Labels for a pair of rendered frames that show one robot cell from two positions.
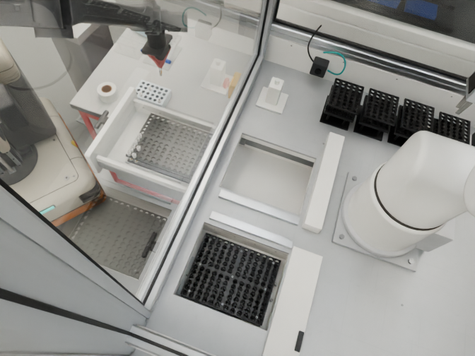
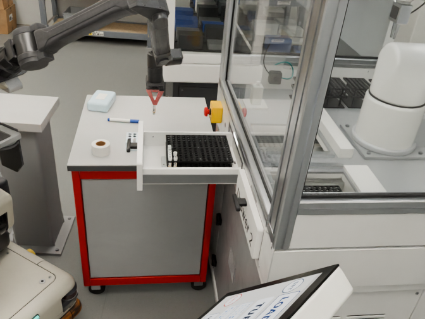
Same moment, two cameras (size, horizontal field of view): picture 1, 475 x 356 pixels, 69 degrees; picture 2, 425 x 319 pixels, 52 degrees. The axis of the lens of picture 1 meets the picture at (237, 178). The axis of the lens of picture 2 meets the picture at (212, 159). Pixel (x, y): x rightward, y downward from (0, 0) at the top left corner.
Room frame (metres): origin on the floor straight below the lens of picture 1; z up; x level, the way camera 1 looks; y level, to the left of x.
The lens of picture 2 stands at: (-0.68, 0.63, 1.69)
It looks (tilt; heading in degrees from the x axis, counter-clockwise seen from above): 32 degrees down; 340
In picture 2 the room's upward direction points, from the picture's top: 6 degrees clockwise
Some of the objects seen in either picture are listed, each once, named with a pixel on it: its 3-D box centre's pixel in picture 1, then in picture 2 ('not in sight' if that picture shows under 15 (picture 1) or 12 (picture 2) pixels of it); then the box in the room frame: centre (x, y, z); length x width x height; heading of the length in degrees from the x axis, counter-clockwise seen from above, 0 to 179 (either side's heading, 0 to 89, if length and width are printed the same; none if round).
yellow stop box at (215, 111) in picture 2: not in sight; (215, 111); (0.87, 0.06, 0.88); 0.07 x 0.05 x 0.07; 170
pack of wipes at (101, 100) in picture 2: not in sight; (102, 100); (1.23, 0.50, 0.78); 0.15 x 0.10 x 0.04; 158
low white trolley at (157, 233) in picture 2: not in sight; (146, 195); (1.00, 0.33, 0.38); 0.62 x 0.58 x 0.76; 170
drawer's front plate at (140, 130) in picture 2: not in sight; (140, 153); (0.60, 0.42, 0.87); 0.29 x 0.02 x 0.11; 170
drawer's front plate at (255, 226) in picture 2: not in sight; (247, 211); (0.23, 0.16, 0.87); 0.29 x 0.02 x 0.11; 170
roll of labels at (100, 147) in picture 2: not in sight; (100, 147); (0.81, 0.54, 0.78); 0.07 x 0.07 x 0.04
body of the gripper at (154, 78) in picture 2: not in sight; (155, 75); (0.84, 0.33, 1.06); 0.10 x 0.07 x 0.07; 172
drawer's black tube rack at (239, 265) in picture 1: (231, 279); not in sight; (0.20, -0.03, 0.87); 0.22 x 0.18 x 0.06; 80
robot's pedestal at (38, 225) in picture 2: not in sight; (30, 177); (1.25, 0.86, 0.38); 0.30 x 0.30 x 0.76; 74
